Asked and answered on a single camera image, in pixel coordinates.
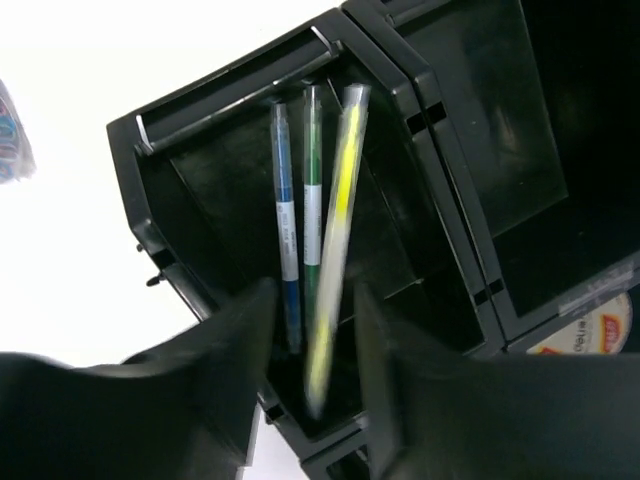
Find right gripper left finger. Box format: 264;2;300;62
1;279;277;479

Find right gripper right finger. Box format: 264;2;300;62
354;284;639;479

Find large brown-core tape roll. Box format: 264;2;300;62
527;293;634;355

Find clear pen blue ink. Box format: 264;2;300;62
271;103;302;355

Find silver tape roll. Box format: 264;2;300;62
1;82;37;184

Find yellow-green clear pen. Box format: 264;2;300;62
305;83;371;420

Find clear pen grey stripes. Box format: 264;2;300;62
303;85;323;330

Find black four-compartment organizer tray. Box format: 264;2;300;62
107;1;639;479

